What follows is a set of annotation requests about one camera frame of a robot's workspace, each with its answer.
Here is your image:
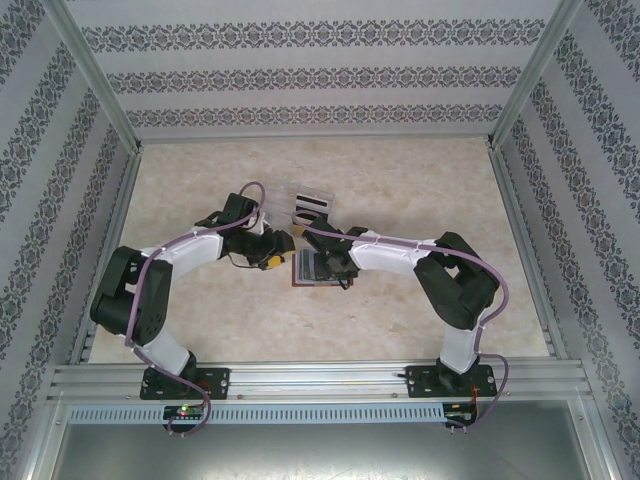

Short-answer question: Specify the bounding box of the aluminium mounting rail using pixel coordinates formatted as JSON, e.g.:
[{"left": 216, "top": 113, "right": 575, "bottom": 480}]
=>
[{"left": 47, "top": 359, "right": 586, "bottom": 404}]

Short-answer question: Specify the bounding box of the grey sheet metal panel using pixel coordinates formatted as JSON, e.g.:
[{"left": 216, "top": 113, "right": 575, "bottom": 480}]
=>
[{"left": 49, "top": 422, "right": 611, "bottom": 480}]

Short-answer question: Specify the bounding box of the brown leather card holder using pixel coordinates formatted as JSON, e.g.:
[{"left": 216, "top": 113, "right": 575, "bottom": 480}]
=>
[{"left": 289, "top": 248, "right": 355, "bottom": 290}]

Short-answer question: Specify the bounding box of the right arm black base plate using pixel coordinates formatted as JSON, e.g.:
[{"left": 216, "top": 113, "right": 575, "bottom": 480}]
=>
[{"left": 405, "top": 363, "right": 499, "bottom": 400}]

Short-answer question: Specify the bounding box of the aluminium side rail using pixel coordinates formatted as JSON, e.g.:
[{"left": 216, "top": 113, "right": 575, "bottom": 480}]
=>
[
  {"left": 487, "top": 144, "right": 569, "bottom": 359},
  {"left": 69, "top": 149, "right": 144, "bottom": 364}
]

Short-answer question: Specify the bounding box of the slotted grey cable duct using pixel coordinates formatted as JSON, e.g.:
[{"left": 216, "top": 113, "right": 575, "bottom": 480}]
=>
[{"left": 67, "top": 404, "right": 446, "bottom": 424}]

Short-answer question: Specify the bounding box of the aluminium corner post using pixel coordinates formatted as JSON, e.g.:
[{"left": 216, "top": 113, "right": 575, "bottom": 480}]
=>
[
  {"left": 42, "top": 0, "right": 146, "bottom": 154},
  {"left": 487, "top": 0, "right": 584, "bottom": 151}
]

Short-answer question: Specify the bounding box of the white card black stripe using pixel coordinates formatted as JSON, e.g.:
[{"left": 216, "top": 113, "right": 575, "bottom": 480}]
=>
[{"left": 294, "top": 192, "right": 332, "bottom": 212}]

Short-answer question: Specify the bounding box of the clear acrylic card organizer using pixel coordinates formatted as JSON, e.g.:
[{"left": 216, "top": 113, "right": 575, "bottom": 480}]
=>
[{"left": 263, "top": 180, "right": 336, "bottom": 236}]

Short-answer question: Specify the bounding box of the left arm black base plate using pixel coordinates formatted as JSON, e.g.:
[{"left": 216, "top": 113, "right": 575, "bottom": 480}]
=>
[{"left": 139, "top": 367, "right": 231, "bottom": 401}]

